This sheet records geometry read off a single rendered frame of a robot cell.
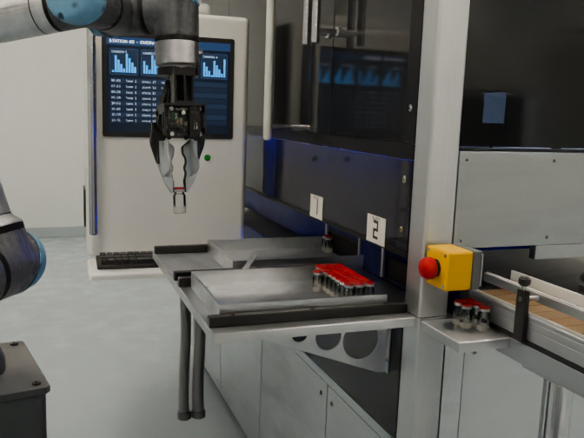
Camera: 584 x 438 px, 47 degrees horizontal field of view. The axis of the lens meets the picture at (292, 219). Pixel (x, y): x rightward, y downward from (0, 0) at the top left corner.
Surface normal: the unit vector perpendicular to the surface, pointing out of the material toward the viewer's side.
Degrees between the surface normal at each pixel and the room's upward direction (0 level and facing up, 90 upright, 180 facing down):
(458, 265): 90
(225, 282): 90
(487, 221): 90
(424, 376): 90
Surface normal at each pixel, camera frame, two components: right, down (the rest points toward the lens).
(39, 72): 0.34, 0.16
